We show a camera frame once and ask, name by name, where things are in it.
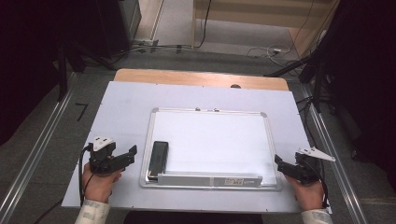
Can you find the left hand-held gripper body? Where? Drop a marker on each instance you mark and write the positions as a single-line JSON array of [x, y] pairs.
[[102, 157]]

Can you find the metal floor rail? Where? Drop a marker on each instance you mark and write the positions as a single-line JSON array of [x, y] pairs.
[[336, 177], [37, 146]]

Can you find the black whiteboard eraser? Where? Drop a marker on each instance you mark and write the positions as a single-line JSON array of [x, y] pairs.
[[158, 160]]

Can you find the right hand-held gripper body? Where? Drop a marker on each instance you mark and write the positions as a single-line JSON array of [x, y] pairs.
[[308, 168]]

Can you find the person's dark lap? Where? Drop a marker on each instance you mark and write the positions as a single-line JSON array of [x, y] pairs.
[[193, 218]]

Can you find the person's right hand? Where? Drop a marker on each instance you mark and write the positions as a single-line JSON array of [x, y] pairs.
[[306, 196]]

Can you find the silver framed whiteboard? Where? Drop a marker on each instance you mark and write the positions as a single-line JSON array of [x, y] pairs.
[[214, 140]]

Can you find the person's left hand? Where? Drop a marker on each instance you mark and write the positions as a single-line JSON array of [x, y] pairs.
[[99, 186]]

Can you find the dark curtain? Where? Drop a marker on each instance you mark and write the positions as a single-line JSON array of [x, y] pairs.
[[367, 77], [25, 62]]

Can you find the white table cover board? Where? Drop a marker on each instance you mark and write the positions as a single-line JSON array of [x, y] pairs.
[[124, 109]]

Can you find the black cabinet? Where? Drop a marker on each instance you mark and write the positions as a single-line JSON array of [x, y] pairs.
[[109, 25]]

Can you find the light wooden frame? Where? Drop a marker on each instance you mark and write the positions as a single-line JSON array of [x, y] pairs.
[[264, 9]]

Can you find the grey power strip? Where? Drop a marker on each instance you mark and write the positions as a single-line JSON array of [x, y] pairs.
[[145, 42]]

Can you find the black metal stand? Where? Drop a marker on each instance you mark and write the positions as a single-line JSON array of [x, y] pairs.
[[62, 74], [318, 87]]

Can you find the wooden table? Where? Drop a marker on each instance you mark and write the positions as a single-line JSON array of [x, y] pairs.
[[186, 77]]

